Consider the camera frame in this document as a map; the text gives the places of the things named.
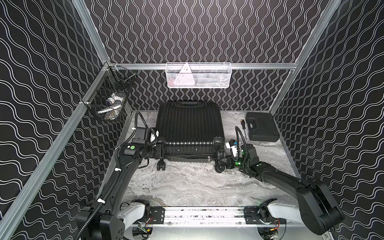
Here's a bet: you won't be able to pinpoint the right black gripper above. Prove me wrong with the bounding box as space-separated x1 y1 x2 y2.
217 154 249 171

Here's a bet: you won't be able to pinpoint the black ribbed hard-shell suitcase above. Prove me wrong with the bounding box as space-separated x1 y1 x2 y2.
156 101 226 173

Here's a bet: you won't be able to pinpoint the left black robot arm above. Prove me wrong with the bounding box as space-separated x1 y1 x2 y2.
75 127 165 240

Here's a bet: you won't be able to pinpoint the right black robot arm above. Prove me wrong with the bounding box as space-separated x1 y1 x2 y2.
224 140 345 235

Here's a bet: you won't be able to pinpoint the black plastic tool case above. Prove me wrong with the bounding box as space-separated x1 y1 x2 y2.
246 112 280 142

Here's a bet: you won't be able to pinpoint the silver items in basket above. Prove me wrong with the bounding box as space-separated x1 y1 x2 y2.
97 93 126 121

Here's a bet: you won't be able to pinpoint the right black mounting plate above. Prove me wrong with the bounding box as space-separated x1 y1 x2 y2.
244 207 287 226

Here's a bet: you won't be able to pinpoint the black mounting plate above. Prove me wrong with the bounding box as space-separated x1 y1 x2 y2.
244 207 287 226
135 207 166 225

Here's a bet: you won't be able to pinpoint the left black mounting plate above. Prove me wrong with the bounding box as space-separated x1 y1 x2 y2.
135 207 166 225

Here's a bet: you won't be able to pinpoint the white triangle label card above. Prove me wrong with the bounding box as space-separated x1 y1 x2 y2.
173 63 196 88

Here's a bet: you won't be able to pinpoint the black-handled screwdriver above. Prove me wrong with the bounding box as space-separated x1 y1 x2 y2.
241 119 247 140

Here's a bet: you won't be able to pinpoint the left corrugated black cable conduit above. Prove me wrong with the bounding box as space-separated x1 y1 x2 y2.
73 167 122 240

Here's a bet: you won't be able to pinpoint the black wire mesh basket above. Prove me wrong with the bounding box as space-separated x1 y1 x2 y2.
86 66 138 122

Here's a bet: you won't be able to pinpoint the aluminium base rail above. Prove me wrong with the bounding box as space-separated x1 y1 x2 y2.
119 206 326 228

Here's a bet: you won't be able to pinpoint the clear plastic wall bin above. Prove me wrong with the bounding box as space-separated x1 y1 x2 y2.
165 62 233 89

